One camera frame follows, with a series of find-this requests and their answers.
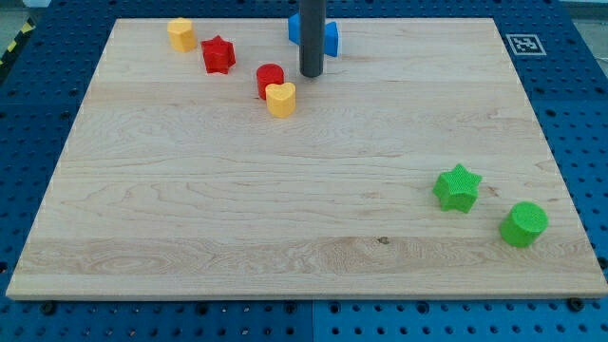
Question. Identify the red star block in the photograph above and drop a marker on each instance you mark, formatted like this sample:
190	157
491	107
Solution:
218	55

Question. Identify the red cylinder block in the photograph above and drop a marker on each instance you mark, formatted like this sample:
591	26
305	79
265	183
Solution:
268	74

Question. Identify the green star block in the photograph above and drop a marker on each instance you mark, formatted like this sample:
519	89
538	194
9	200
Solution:
457	189

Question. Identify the light wooden board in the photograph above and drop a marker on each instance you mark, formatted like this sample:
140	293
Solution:
177	184

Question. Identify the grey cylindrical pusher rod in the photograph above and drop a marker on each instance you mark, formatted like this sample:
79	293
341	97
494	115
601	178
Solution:
312	33

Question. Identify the yellow heart block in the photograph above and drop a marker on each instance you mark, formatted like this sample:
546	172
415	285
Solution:
281	99

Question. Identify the yellow black hazard tape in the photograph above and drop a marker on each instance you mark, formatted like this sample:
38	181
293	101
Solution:
18	43

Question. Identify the blue block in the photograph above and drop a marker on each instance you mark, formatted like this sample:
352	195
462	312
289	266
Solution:
331	44

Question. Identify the green cylinder block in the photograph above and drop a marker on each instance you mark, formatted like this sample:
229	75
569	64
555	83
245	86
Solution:
525	222

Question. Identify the white fiducial marker tag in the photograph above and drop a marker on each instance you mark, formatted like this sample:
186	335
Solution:
524	44

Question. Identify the yellow hexagon block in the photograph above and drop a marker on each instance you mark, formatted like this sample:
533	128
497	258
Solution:
181	34

